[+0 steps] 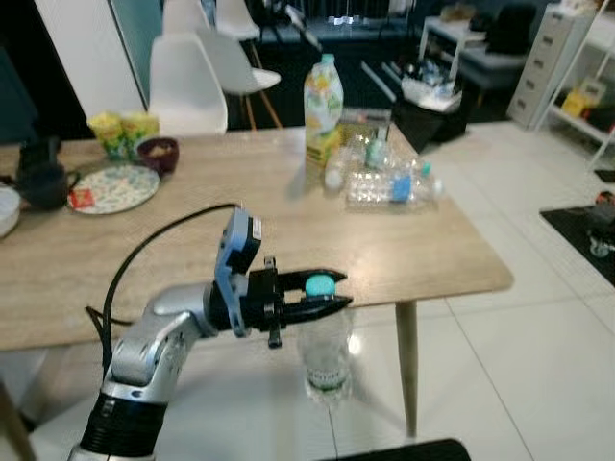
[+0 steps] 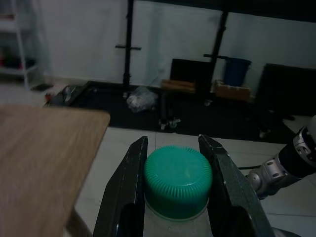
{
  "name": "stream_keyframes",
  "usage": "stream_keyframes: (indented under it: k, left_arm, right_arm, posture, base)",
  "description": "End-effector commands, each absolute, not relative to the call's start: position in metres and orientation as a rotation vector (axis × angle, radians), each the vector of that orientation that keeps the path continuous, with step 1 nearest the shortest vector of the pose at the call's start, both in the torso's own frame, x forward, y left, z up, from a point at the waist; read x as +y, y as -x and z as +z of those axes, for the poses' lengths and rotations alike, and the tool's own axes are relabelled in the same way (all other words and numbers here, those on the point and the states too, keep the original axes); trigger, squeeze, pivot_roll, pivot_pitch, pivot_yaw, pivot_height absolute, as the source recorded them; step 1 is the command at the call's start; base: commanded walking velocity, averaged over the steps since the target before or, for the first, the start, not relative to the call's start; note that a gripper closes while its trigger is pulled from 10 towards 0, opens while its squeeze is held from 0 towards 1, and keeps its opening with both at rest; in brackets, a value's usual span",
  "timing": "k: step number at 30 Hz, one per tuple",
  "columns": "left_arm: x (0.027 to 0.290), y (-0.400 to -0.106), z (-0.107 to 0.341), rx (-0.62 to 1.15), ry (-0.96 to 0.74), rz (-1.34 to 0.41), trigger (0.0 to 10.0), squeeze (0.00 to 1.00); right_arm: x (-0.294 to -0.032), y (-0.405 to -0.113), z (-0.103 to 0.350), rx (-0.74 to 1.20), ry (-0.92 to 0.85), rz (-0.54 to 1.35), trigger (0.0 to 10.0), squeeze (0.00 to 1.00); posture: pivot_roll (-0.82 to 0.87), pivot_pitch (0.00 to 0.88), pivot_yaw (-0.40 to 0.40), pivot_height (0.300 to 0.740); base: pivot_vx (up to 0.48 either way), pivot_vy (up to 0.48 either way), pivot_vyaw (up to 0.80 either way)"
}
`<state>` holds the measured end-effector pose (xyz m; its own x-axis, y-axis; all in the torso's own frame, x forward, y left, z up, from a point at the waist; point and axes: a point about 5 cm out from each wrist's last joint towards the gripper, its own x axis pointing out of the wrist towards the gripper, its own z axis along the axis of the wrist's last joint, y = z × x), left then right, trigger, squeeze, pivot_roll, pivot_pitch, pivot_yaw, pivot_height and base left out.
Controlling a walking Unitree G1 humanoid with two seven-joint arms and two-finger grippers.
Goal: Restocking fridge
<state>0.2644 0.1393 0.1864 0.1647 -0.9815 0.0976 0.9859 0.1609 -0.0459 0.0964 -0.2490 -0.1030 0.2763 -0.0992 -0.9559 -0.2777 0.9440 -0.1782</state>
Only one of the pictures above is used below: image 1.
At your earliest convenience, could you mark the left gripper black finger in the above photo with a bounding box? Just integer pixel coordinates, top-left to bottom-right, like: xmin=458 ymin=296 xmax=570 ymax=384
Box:
xmin=281 ymin=268 xmax=349 ymax=292
xmin=284 ymin=296 xmax=354 ymax=323

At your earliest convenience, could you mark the teal capped water bottle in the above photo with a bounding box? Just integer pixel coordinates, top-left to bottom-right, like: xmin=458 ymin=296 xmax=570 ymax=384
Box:
xmin=296 ymin=272 xmax=355 ymax=404

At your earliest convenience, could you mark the light wooden dining table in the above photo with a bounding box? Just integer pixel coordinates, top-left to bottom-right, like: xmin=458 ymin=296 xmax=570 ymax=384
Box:
xmin=0 ymin=125 xmax=515 ymax=461

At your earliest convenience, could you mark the clear plastic bottle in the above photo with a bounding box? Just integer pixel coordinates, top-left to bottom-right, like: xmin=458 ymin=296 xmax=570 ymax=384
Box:
xmin=325 ymin=137 xmax=393 ymax=190

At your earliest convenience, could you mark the blue label water bottle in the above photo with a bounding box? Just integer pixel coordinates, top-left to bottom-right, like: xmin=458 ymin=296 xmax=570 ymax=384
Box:
xmin=346 ymin=165 xmax=445 ymax=207

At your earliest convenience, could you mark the maroon bowl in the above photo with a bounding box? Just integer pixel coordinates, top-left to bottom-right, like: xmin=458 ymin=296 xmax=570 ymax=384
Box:
xmin=136 ymin=137 xmax=181 ymax=177

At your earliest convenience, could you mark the floral patterned plate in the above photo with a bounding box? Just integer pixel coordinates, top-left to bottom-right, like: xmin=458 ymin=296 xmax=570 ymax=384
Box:
xmin=67 ymin=163 xmax=161 ymax=215

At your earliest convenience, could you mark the black wheeled scooter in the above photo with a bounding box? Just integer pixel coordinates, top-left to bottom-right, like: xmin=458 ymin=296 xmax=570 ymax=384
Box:
xmin=586 ymin=190 xmax=615 ymax=260

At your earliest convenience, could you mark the small red packet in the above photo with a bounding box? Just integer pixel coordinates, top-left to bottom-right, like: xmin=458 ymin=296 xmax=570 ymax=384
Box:
xmin=69 ymin=188 xmax=96 ymax=211

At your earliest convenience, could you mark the yellow green snack packet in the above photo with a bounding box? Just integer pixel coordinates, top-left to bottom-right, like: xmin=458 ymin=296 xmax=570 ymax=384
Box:
xmin=86 ymin=112 xmax=131 ymax=162
xmin=122 ymin=112 xmax=160 ymax=155

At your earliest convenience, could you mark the white plastic chair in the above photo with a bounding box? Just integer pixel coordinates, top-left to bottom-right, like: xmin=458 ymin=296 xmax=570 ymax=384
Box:
xmin=213 ymin=0 xmax=260 ymax=41
xmin=197 ymin=27 xmax=284 ymax=131
xmin=149 ymin=34 xmax=229 ymax=137
xmin=161 ymin=0 xmax=208 ymax=37

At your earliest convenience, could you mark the black bin with bottles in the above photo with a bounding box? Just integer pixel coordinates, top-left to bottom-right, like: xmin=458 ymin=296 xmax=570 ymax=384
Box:
xmin=389 ymin=60 xmax=472 ymax=145

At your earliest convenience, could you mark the black bowl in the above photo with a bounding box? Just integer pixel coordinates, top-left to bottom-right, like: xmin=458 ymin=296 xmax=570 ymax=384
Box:
xmin=14 ymin=168 xmax=83 ymax=210

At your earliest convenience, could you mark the white shelf rack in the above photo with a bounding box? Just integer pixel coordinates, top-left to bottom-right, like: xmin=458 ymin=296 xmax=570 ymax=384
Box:
xmin=548 ymin=0 xmax=615 ymax=174

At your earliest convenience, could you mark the yellow box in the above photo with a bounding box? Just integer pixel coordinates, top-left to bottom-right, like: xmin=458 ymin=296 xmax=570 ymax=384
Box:
xmin=562 ymin=88 xmax=593 ymax=119

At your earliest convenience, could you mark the white low side table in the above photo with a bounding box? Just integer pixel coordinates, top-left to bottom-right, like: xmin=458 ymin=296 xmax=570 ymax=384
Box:
xmin=420 ymin=14 xmax=539 ymax=92

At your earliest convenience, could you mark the grey drawer cabinet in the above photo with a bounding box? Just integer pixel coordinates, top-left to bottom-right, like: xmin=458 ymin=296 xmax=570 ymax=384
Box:
xmin=506 ymin=5 xmax=585 ymax=131

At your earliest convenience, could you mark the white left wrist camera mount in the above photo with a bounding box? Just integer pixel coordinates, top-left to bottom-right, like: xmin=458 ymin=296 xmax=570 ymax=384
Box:
xmin=213 ymin=206 xmax=263 ymax=337

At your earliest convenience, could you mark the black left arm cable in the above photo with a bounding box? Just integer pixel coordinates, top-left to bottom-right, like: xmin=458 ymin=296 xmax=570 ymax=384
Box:
xmin=85 ymin=203 xmax=241 ymax=376

